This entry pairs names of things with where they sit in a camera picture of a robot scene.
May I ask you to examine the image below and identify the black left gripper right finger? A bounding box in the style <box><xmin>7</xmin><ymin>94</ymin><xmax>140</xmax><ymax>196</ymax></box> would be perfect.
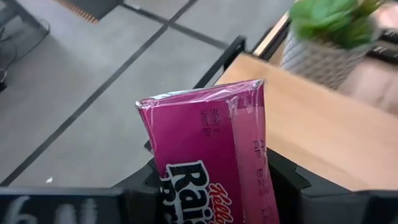
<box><xmin>266</xmin><ymin>148</ymin><xmax>398</xmax><ymax>224</ymax></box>

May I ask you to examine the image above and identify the black stand with cables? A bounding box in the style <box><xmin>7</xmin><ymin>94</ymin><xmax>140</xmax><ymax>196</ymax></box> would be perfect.
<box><xmin>0</xmin><ymin>0</ymin><xmax>51</xmax><ymax>93</ymax></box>

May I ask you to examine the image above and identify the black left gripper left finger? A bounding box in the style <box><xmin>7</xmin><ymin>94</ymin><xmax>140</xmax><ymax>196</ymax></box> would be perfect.
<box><xmin>0</xmin><ymin>141</ymin><xmax>165</xmax><ymax>224</ymax></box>

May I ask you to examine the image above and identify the black mat with orange edge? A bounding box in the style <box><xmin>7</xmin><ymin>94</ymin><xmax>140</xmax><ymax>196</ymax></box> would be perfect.
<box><xmin>55</xmin><ymin>0</ymin><xmax>124</xmax><ymax>24</ymax></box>

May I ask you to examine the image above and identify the purple Raisin Bran cereal box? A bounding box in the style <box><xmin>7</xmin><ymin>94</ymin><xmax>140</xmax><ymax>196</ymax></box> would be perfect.
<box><xmin>136</xmin><ymin>78</ymin><xmax>280</xmax><ymax>224</ymax></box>

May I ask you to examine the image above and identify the green plant in woven pot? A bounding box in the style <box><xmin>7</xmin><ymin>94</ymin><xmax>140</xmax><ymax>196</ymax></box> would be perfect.
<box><xmin>279</xmin><ymin>0</ymin><xmax>388</xmax><ymax>90</ymax></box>

